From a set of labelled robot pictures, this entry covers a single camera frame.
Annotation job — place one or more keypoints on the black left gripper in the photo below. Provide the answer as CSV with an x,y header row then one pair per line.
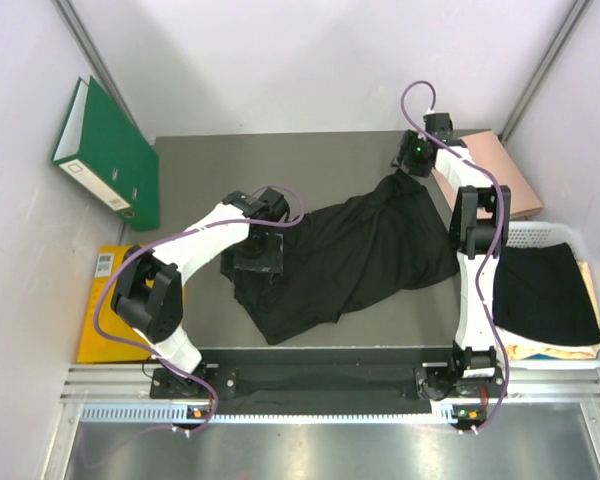
x,y
269,262

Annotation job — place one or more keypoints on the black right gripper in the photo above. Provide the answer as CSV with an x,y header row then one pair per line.
x,y
408,141

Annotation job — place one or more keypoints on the black printed t-shirt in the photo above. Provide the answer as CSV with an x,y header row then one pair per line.
x,y
347,257

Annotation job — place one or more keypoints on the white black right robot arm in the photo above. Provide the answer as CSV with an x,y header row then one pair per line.
x,y
478,231

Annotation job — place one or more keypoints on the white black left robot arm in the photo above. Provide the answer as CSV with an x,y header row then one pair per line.
x,y
148,294

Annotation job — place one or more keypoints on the pink paper folder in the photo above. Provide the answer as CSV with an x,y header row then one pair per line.
x,y
487,151

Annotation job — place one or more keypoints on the white plastic basket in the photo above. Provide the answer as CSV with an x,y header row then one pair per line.
x,y
539,234

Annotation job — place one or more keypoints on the folded black t-shirt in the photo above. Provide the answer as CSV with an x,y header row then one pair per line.
x,y
539,294

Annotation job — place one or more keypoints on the green lever arch binder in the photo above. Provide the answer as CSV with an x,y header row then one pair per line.
x,y
104,152

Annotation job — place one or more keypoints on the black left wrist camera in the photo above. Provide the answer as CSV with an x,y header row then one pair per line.
x,y
275,207

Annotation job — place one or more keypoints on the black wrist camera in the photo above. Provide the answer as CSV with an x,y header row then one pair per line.
x,y
439,125
275,207

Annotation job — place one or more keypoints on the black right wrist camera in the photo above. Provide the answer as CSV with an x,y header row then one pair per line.
x,y
439,125

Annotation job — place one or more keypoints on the grey slotted cable duct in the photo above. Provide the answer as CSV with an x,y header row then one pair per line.
x,y
189,414

